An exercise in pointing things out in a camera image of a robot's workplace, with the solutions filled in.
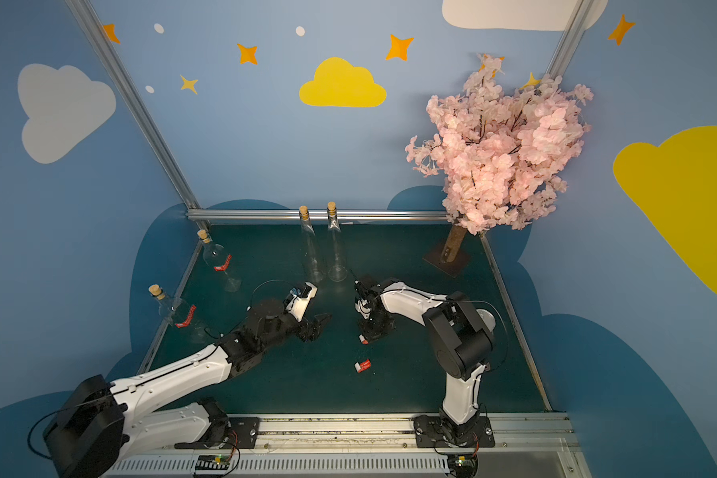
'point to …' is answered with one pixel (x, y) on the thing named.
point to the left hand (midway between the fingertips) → (323, 303)
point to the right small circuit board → (463, 465)
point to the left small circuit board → (212, 462)
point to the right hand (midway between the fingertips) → (374, 335)
